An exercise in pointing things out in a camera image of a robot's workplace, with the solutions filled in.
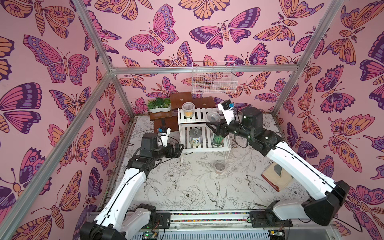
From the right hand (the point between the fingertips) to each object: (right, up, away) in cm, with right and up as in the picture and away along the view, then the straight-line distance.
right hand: (209, 120), depth 66 cm
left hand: (-15, -11, +11) cm, 22 cm away
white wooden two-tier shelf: (-4, +1, +14) cm, 15 cm away
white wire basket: (+7, +31, +34) cm, 46 cm away
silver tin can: (-6, -8, +16) cm, 19 cm away
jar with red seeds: (+8, -26, +20) cm, 33 cm away
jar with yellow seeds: (-10, +7, +12) cm, 17 cm away
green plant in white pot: (-30, +12, +31) cm, 44 cm away
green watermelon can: (+6, -10, +16) cm, 20 cm away
